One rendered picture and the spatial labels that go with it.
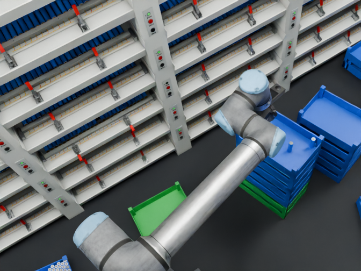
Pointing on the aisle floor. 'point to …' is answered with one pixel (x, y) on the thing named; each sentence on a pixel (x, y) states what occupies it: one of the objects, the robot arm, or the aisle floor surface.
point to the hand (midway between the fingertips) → (268, 116)
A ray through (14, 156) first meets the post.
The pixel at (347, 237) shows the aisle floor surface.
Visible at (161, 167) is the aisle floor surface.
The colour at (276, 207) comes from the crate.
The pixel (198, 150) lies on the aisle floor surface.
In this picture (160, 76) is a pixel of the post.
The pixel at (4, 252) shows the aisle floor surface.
